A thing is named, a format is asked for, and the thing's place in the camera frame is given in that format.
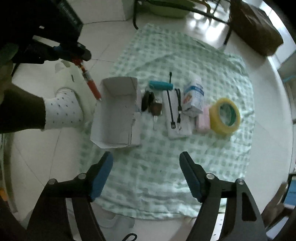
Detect teal cylindrical tube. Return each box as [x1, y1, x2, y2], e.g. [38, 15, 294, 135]
[149, 80, 174, 91]

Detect dark trouser leg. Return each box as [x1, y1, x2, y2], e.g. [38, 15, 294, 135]
[1, 84, 46, 133]

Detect black metal chair frame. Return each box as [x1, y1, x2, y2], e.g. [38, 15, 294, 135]
[132, 1, 232, 47]

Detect white medicine bottle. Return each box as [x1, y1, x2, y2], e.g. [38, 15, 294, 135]
[182, 74, 205, 118]

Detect black long usb cable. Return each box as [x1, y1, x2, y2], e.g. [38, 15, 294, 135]
[166, 72, 176, 129]

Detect green checkered cloth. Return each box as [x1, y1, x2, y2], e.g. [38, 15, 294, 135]
[79, 22, 256, 220]

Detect white power bank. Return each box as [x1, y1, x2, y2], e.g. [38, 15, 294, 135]
[162, 88, 192, 140]

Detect black short usb cable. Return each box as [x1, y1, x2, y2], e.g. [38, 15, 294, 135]
[174, 88, 182, 124]

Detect white cardboard box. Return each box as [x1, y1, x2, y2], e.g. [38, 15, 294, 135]
[90, 76, 142, 149]

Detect white dotted sock foot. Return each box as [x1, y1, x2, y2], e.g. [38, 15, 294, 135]
[44, 88, 84, 130]

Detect black car key fob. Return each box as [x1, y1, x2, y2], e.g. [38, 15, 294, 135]
[141, 91, 154, 112]

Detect yellow tape roll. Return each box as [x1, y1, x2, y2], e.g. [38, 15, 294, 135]
[209, 98, 240, 136]

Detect brown paper bag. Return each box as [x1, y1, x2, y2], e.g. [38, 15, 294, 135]
[229, 1, 283, 57]

